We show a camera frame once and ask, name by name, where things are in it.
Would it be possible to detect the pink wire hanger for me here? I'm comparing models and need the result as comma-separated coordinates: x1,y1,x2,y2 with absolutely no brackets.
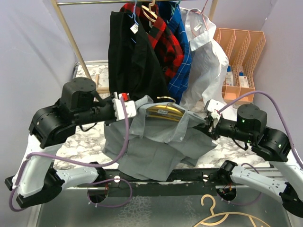
191,0,209,32

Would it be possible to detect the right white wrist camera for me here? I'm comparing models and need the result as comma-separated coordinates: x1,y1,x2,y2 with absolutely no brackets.
204,99,224,120

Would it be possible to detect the blue wire hanger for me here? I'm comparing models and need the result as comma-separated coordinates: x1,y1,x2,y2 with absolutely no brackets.
130,0,139,35

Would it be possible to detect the white hanging shirt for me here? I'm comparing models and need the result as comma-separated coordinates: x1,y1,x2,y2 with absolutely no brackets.
180,8,229,110

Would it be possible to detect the wooden clothes rack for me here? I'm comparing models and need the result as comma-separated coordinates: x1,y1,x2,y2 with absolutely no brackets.
49,0,218,95

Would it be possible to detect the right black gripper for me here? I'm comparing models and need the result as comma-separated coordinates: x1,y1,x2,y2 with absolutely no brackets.
193,114,255,143

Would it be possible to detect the grey button shirt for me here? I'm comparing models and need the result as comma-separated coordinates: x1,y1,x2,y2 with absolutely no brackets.
117,95,216,181

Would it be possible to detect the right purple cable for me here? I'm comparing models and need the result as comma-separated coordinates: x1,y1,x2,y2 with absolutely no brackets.
214,91,303,206

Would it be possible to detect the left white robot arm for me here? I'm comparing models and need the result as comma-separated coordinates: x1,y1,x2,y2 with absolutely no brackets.
5,78,116,211

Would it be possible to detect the black hanging shirt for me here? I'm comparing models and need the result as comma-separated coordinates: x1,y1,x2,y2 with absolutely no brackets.
108,12,169,100

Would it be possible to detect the white box in organizer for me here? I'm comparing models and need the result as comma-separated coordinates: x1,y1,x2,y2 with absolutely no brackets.
225,65,234,86
239,66,249,88

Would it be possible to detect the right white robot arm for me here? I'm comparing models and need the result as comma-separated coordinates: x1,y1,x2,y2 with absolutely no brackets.
195,99,303,218

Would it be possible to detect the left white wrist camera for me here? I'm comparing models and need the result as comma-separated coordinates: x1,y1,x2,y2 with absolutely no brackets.
112,92,137,121

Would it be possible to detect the blue plaid shirt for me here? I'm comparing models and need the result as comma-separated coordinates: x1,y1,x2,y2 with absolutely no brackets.
159,1,192,104

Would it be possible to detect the beige hanger in foreground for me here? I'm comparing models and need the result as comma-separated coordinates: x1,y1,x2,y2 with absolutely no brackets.
194,194,270,227

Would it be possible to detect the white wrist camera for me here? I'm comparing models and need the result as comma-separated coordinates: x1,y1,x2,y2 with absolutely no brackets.
204,99,224,120
112,92,137,121

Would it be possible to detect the yellow wire hanger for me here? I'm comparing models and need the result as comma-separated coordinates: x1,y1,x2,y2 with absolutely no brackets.
145,96,185,122

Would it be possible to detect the red black plaid shirt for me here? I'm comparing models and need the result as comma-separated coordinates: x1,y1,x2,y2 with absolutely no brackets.
120,2,184,83

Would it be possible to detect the beige wooden hanger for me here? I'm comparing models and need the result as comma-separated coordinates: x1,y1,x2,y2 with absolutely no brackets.
141,0,158,23

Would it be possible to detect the orange plastic file organizer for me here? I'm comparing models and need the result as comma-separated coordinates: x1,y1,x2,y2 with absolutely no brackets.
214,28,266,103

